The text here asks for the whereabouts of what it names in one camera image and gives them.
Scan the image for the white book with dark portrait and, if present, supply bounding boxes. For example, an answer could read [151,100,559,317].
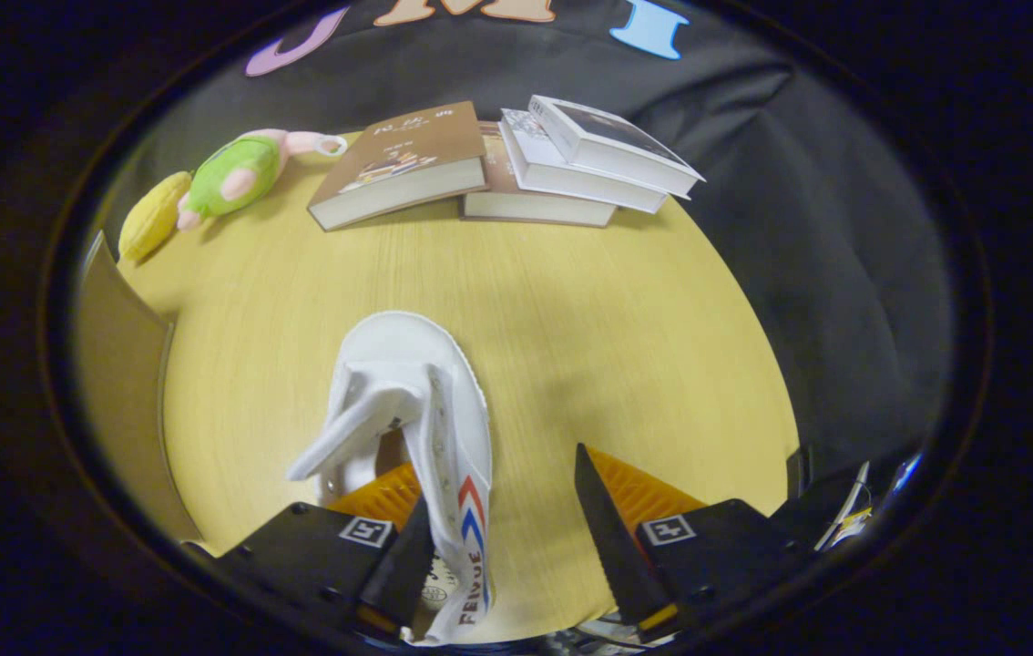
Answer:
[528,94,707,200]

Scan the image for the white canvas shoe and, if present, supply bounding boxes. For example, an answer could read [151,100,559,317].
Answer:
[287,311,495,648]

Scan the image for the green and pink plush toy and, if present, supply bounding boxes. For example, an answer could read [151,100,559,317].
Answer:
[175,128,349,231]

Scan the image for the beige fabric storage box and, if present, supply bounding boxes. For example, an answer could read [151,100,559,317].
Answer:
[75,230,203,548]

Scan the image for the black table edge clamp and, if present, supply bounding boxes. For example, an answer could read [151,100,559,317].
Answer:
[785,444,816,500]

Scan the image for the yellow plush cushion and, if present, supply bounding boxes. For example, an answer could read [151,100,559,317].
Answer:
[118,170,194,263]

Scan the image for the thin white rod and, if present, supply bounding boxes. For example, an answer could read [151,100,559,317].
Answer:
[813,460,873,552]

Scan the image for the plain brown cover book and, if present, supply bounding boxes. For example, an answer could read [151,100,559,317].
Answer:
[460,121,618,228]

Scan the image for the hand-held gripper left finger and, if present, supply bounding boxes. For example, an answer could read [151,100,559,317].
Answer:
[207,460,437,639]

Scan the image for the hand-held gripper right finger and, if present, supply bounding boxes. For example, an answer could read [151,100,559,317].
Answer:
[574,443,813,639]

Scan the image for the brown illustrated cover book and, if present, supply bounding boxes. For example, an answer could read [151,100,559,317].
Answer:
[307,100,490,232]

